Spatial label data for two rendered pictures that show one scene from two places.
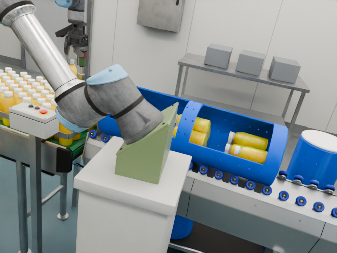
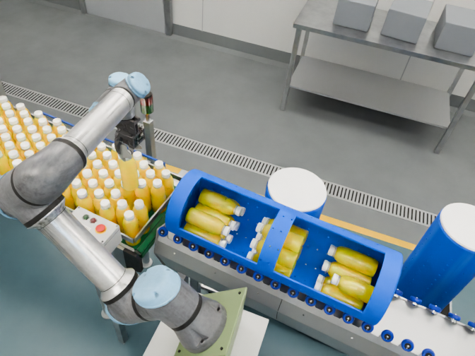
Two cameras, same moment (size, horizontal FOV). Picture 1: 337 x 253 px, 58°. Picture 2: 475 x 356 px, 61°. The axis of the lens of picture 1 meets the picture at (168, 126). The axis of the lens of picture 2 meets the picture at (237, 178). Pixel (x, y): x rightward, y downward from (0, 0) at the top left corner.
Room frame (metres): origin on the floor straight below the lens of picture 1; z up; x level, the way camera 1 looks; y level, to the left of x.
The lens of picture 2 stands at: (0.41, -0.02, 2.40)
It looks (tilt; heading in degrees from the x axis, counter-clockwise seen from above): 46 degrees down; 6
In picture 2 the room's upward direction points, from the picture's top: 7 degrees clockwise
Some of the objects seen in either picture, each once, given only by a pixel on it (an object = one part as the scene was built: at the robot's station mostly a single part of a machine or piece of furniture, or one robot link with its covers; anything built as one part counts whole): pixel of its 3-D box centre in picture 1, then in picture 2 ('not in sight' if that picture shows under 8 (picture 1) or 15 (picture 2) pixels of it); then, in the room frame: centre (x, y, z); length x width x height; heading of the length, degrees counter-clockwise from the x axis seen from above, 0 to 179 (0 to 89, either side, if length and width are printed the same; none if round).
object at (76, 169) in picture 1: (77, 145); (155, 193); (1.94, 0.63, 0.55); 0.04 x 0.04 x 1.10; 75
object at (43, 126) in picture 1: (34, 119); (92, 232); (1.27, 0.62, 1.05); 0.20 x 0.10 x 0.10; 75
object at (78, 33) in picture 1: (76, 33); (128, 128); (1.47, 0.51, 1.44); 0.09 x 0.08 x 0.12; 75
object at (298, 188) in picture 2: not in sight; (297, 188); (1.74, -0.16, 1.03); 0.28 x 0.28 x 0.01
